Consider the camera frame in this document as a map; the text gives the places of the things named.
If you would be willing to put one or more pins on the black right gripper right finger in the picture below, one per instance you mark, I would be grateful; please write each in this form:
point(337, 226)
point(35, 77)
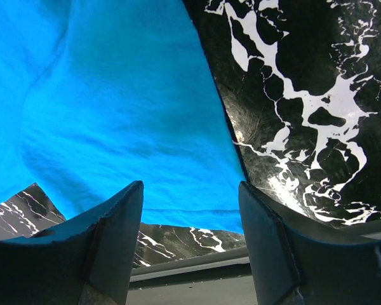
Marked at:
point(297, 260)

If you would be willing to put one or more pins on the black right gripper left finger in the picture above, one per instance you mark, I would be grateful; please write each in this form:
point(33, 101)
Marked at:
point(95, 248)

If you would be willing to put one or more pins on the blue t shirt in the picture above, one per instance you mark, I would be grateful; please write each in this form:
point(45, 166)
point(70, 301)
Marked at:
point(97, 94)

